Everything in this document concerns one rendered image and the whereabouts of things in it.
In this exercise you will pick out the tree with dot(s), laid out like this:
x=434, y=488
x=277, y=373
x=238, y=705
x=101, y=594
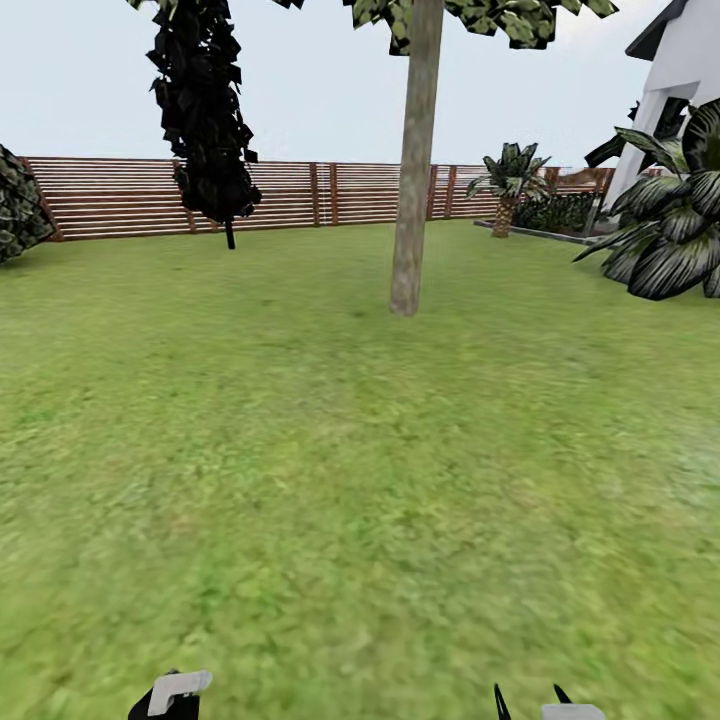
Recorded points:
x=416, y=27
x=200, y=111

